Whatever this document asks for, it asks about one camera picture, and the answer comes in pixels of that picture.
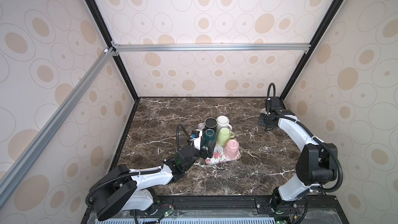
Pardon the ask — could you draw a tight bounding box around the right black frame post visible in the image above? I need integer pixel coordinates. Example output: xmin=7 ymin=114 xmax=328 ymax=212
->
xmin=280 ymin=0 xmax=344 ymax=101

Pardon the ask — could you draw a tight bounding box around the slanted left aluminium rail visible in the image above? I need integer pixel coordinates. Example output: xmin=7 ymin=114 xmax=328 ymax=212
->
xmin=1 ymin=47 xmax=116 ymax=208

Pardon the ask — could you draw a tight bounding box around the pink mug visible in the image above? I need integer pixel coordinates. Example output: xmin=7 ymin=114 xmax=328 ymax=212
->
xmin=223 ymin=139 xmax=239 ymax=159

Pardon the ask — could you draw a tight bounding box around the floral rectangular tray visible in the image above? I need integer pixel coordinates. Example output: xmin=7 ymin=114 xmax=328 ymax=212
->
xmin=205 ymin=132 xmax=241 ymax=165

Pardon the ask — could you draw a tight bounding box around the black frame post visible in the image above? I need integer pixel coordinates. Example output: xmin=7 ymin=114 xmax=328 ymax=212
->
xmin=280 ymin=0 xmax=344 ymax=101
xmin=84 ymin=0 xmax=140 ymax=101

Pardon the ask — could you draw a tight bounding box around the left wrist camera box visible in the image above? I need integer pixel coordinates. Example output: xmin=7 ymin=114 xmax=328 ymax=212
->
xmin=190 ymin=129 xmax=203 ymax=150

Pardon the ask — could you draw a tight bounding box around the black mug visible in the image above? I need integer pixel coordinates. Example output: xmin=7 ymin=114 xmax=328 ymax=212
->
xmin=204 ymin=118 xmax=218 ymax=132

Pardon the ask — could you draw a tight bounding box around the horizontal aluminium rail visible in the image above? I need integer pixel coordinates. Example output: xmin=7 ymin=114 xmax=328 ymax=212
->
xmin=114 ymin=43 xmax=311 ymax=52

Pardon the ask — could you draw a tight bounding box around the light green mug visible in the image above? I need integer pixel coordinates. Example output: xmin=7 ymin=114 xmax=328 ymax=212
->
xmin=217 ymin=128 xmax=235 ymax=147

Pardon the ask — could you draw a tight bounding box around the white mug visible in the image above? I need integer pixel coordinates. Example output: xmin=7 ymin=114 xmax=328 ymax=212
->
xmin=216 ymin=116 xmax=232 ymax=131

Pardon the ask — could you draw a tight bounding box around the left black frame post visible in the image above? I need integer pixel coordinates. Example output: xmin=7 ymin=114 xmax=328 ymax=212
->
xmin=84 ymin=0 xmax=140 ymax=101

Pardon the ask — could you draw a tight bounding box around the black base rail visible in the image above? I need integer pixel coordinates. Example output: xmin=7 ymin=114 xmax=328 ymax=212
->
xmin=81 ymin=195 xmax=349 ymax=224

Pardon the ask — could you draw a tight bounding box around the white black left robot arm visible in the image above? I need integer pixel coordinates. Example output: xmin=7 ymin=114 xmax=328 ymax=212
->
xmin=85 ymin=145 xmax=214 ymax=221

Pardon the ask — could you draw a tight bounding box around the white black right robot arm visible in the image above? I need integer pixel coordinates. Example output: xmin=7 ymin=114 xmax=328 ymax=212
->
xmin=258 ymin=96 xmax=344 ymax=209

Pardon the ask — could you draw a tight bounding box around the dark teal mug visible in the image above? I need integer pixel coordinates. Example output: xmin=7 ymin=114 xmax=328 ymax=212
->
xmin=201 ymin=129 xmax=217 ymax=153

